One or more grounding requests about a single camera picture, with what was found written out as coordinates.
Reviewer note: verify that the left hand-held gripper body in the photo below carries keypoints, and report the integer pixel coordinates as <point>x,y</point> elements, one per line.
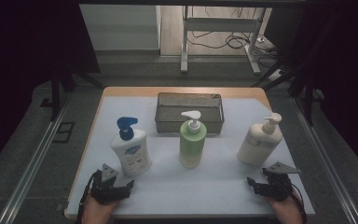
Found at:
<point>101,189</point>

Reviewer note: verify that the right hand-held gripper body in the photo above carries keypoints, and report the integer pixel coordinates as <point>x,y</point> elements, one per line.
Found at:
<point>279,186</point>

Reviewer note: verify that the white bottle with blue pump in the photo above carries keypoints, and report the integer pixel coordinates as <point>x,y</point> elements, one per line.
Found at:
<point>132,152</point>

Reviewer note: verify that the cream pump bottle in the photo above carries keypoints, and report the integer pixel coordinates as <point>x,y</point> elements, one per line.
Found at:
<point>259,143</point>

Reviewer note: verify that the green bottle with white pump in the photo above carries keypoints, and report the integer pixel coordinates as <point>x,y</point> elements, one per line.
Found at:
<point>192,146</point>

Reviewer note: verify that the metal mesh basket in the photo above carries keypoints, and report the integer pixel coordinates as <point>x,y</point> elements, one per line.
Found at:
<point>174,109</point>

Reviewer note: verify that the person's left hand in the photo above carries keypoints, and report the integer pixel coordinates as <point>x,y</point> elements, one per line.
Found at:
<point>98,213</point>

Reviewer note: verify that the person's right hand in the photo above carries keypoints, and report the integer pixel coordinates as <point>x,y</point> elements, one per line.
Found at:
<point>287,210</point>

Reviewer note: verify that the pale blue table mat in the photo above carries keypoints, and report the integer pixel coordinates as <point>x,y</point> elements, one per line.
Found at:
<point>167,193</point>

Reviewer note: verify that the black metal stand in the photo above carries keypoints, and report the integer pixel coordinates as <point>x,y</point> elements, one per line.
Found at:
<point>308,99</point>
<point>55,93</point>

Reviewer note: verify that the white power strip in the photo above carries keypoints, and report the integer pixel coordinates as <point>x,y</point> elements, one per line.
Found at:
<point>276,75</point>

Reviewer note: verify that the dark curtain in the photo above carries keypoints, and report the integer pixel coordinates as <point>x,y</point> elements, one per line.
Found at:
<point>28,62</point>
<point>348,77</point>

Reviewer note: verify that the aluminium floor rail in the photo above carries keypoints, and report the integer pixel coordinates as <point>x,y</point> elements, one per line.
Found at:
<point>34,161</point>
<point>326,161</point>

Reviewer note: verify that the black floor bracket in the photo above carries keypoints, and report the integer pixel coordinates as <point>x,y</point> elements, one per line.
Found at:
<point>63,132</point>

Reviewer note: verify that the white metal desk frame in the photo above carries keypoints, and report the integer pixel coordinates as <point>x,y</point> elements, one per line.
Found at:
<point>219,24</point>

